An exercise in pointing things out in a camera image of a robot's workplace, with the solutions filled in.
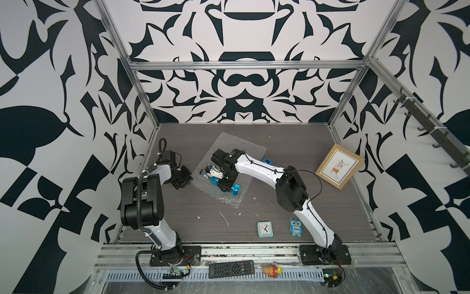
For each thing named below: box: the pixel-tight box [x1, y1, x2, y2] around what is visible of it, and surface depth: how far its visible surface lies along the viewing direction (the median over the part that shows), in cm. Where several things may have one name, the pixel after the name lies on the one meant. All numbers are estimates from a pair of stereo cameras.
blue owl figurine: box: [289, 219, 304, 238], surface depth 81 cm
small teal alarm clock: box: [257, 220, 275, 238], surface depth 81 cm
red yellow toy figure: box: [262, 264, 283, 279], surface depth 70 cm
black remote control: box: [208, 259, 256, 279], surface depth 71 cm
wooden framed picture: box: [314, 143, 366, 191], surface depth 93 cm
